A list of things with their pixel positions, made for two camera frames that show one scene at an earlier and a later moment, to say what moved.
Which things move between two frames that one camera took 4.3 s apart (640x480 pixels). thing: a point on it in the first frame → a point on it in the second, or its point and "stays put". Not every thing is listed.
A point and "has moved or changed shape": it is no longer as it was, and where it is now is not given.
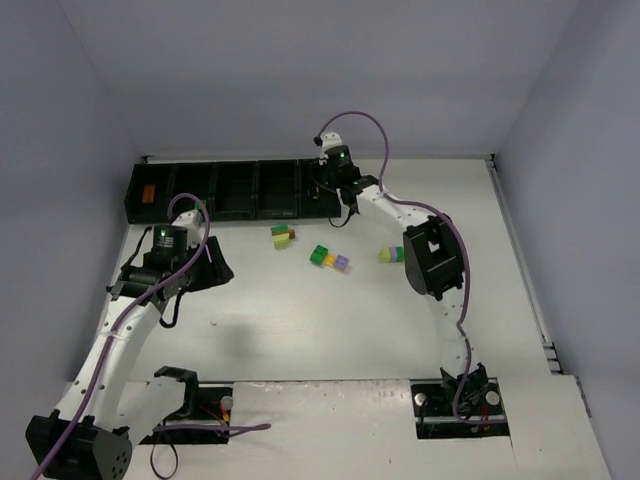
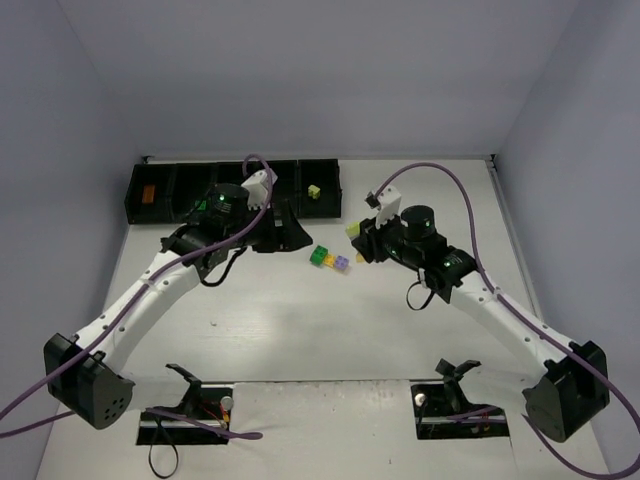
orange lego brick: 149,193 stays put
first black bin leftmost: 149,191 stays put
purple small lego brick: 341,262 stays put
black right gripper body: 320,181 → 370,240
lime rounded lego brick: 384,255 has moved or changed shape
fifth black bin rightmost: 317,193 stays put
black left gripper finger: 210,269 → 288,232
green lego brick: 318,254 stays put
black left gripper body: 211,265 → 276,230
